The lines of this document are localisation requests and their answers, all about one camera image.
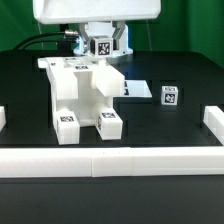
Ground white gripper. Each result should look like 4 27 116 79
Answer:
33 0 161 53

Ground white chair back frame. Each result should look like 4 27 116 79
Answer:
38 57 125 100

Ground white chair seat part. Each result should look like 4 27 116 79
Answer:
51 71 113 127

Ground small white part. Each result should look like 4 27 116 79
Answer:
54 111 80 145

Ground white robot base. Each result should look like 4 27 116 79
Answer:
73 21 133 63

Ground grey cable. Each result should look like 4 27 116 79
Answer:
145 21 153 52

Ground white marker base plate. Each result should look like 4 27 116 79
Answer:
124 80 152 98

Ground black cable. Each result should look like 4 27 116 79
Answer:
13 29 81 51

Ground white fence wall left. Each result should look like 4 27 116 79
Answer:
0 106 6 132

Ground white fence wall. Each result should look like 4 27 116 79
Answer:
203 106 224 146
0 106 6 132
0 146 224 178

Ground white fence wall right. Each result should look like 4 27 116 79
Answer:
203 106 224 146

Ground white fence wall front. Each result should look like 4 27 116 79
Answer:
0 146 224 178

